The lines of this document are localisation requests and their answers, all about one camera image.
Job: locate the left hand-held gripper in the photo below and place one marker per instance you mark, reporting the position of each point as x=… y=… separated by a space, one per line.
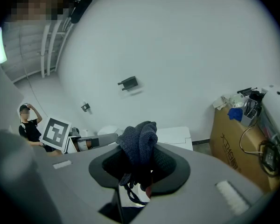
x=54 y=132

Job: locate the blue rag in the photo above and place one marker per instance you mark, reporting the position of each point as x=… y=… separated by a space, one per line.
x=234 y=114

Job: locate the person's head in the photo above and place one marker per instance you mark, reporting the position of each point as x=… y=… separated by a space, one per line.
x=37 y=6

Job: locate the dark blue knitted cloth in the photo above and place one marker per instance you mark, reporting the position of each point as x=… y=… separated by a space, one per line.
x=140 y=143

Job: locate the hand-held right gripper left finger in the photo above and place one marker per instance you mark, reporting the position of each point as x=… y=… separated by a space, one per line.
x=72 y=183

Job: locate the white flat-lid smart toilet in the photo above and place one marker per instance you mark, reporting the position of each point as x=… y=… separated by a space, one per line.
x=175 y=136

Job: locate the black wall paper holder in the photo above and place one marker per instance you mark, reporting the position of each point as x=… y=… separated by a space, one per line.
x=86 y=107
x=128 y=81

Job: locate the large brown cardboard box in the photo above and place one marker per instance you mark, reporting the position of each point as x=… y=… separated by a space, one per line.
x=228 y=148

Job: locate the small grey bin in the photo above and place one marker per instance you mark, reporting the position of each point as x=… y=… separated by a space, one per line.
x=247 y=120

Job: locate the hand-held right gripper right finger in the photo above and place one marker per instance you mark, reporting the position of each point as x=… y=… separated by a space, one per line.
x=200 y=183

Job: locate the black metal bracket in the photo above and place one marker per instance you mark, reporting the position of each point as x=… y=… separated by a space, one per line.
x=245 y=92

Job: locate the clear plastic bag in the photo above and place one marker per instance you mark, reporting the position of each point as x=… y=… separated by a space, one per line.
x=238 y=100

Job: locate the white crumpled cloth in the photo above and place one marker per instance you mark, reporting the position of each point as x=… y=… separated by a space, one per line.
x=220 y=102

